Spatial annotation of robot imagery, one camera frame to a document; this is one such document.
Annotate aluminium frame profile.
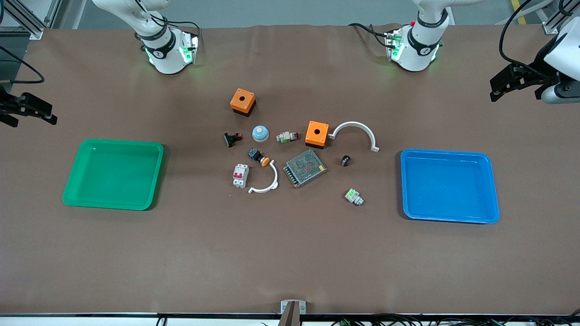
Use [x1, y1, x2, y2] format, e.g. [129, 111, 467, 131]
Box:
[0, 0, 62, 40]
[534, 0, 580, 35]

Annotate black right arm base cable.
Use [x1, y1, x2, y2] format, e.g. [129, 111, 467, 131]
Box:
[152, 13, 203, 38]

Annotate white breaker with red switch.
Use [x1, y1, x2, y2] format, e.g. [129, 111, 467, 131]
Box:
[232, 163, 250, 188]

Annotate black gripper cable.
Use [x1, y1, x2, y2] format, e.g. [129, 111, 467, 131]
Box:
[0, 44, 45, 85]
[498, 0, 580, 68]

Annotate black arm base cable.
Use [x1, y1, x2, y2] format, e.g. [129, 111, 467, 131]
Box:
[152, 13, 203, 38]
[348, 22, 391, 48]

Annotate metal bracket with brown post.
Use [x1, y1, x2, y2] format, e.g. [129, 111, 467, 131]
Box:
[278, 300, 307, 326]

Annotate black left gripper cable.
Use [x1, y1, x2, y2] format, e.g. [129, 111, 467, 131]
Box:
[498, 0, 580, 68]

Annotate small white plastic arc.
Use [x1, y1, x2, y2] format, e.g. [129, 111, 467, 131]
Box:
[248, 161, 279, 194]

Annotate blue plastic tray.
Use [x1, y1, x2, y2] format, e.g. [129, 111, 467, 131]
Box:
[400, 148, 500, 225]

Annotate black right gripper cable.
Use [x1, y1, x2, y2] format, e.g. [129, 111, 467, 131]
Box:
[0, 44, 45, 85]

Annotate orange button box right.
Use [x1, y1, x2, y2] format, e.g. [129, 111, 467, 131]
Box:
[305, 120, 330, 149]

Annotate black left arm base cable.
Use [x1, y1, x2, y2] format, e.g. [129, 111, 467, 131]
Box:
[348, 22, 391, 48]

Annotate large white plastic arc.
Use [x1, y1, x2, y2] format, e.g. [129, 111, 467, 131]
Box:
[328, 121, 380, 153]

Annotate metal mesh power supply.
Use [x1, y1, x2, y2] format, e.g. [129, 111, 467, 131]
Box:
[283, 149, 328, 189]

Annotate orange button box left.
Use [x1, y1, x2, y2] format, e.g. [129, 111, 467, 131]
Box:
[230, 88, 257, 117]

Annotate black pushbutton with orange cap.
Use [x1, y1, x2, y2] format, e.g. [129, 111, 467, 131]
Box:
[247, 148, 271, 167]

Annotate orange button box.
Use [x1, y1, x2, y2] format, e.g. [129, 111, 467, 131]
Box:
[305, 120, 330, 149]
[230, 88, 257, 117]

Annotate green plastic tray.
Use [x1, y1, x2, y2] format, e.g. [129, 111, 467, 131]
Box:
[62, 139, 164, 211]

